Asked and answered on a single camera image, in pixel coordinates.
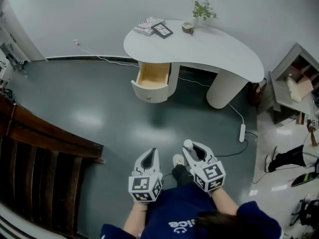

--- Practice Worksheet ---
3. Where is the white power strip cable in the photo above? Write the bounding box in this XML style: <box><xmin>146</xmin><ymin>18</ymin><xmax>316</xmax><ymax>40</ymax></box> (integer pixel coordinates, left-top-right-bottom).
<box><xmin>177</xmin><ymin>76</ymin><xmax>245</xmax><ymax>125</ymax></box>

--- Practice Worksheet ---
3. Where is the black office chair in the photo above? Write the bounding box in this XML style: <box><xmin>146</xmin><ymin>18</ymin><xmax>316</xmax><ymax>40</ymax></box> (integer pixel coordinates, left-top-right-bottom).
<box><xmin>290</xmin><ymin>195</ymin><xmax>319</xmax><ymax>234</ymax></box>

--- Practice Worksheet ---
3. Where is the person's left forearm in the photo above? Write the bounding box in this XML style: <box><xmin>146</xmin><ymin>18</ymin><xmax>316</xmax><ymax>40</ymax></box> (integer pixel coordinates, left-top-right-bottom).
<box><xmin>123</xmin><ymin>202</ymin><xmax>150</xmax><ymax>237</ymax></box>

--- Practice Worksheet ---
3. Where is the white curved desk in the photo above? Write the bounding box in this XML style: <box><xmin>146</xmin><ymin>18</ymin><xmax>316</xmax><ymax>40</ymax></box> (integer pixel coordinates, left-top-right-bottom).
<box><xmin>123</xmin><ymin>20</ymin><xmax>265</xmax><ymax>110</ymax></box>

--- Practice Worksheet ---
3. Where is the white power strip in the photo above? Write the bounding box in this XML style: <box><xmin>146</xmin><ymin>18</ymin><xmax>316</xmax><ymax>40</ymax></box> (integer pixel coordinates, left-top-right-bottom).
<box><xmin>238</xmin><ymin>123</ymin><xmax>246</xmax><ymax>143</ymax></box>

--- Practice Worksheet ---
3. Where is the printed black and white book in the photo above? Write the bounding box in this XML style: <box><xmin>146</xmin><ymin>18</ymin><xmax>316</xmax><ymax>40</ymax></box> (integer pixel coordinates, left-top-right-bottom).
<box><xmin>134</xmin><ymin>15</ymin><xmax>166</xmax><ymax>36</ymax></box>

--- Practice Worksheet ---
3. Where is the person's blue sweatshirt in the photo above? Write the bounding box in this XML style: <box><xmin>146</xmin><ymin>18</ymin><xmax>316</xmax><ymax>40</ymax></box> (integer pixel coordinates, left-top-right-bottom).
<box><xmin>99</xmin><ymin>184</ymin><xmax>284</xmax><ymax>239</ymax></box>

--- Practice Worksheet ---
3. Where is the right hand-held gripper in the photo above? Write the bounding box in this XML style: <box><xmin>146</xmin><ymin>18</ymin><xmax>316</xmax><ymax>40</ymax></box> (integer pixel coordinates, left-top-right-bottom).
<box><xmin>182</xmin><ymin>141</ymin><xmax>226</xmax><ymax>193</ymax></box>

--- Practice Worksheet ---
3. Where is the metal equipment stand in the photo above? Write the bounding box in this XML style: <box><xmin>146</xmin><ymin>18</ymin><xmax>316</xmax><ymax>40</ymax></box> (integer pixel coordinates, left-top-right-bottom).
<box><xmin>0</xmin><ymin>40</ymin><xmax>26</xmax><ymax>72</ymax></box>

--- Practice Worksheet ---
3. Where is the white vase with green plant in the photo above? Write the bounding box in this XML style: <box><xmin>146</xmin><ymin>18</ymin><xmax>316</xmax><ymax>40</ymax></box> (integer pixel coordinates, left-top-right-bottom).
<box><xmin>191</xmin><ymin>0</ymin><xmax>217</xmax><ymax>29</ymax></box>

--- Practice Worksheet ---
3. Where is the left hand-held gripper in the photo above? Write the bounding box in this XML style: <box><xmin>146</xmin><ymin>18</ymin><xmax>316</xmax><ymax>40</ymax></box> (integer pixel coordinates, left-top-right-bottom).
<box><xmin>128</xmin><ymin>147</ymin><xmax>164</xmax><ymax>204</ymax></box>

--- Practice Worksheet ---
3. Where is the person's black trouser leg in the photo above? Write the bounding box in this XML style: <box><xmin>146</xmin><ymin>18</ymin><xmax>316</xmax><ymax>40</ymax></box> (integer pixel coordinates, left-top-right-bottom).
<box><xmin>171</xmin><ymin>164</ymin><xmax>195</xmax><ymax>188</ymax></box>

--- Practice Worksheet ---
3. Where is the small white object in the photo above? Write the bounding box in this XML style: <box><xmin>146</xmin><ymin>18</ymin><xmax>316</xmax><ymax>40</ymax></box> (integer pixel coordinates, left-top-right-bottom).
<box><xmin>183</xmin><ymin>139</ymin><xmax>199</xmax><ymax>159</ymax></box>

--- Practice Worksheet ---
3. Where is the beige ceramic cup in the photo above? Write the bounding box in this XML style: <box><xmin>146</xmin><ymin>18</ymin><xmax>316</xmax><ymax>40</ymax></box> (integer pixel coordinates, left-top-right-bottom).
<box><xmin>181</xmin><ymin>21</ymin><xmax>195</xmax><ymax>36</ymax></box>

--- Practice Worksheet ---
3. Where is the cream wooden drawer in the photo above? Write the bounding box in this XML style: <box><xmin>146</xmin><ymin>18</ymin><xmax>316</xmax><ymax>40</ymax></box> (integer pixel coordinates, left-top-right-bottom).
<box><xmin>131</xmin><ymin>61</ymin><xmax>172</xmax><ymax>104</ymax></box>

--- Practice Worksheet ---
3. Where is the black floor cable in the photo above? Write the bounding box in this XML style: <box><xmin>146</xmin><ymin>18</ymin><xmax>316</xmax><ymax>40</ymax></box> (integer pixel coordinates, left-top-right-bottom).
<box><xmin>214</xmin><ymin>130</ymin><xmax>259</xmax><ymax>158</ymax></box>

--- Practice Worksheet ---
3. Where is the person's white shoe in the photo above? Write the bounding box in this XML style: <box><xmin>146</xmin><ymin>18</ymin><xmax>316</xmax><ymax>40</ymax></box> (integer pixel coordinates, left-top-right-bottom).
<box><xmin>172</xmin><ymin>154</ymin><xmax>185</xmax><ymax>167</ymax></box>

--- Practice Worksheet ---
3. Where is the dark wooden bench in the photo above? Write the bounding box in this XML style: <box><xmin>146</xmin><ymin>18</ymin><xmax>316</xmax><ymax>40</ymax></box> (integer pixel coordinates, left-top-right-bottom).
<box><xmin>0</xmin><ymin>93</ymin><xmax>107</xmax><ymax>239</ymax></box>

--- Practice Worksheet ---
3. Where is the grey shelf cabinet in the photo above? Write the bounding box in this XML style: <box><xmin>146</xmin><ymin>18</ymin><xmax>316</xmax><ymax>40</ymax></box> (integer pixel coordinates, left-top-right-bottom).
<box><xmin>256</xmin><ymin>42</ymin><xmax>319</xmax><ymax>126</ymax></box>

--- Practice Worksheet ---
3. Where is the white wall plug cable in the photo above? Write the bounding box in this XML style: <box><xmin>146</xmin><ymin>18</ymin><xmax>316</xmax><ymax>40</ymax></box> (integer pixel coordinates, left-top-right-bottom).
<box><xmin>73</xmin><ymin>39</ymin><xmax>140</xmax><ymax>67</ymax></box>

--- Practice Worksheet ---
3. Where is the black picture frame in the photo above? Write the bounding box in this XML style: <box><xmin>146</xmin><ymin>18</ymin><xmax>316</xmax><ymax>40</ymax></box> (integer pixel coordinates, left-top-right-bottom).
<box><xmin>151</xmin><ymin>22</ymin><xmax>174</xmax><ymax>39</ymax></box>

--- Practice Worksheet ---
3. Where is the person's right forearm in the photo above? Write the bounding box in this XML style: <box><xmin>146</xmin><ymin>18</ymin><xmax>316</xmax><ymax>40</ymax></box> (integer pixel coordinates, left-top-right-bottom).
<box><xmin>210</xmin><ymin>188</ymin><xmax>240</xmax><ymax>218</ymax></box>

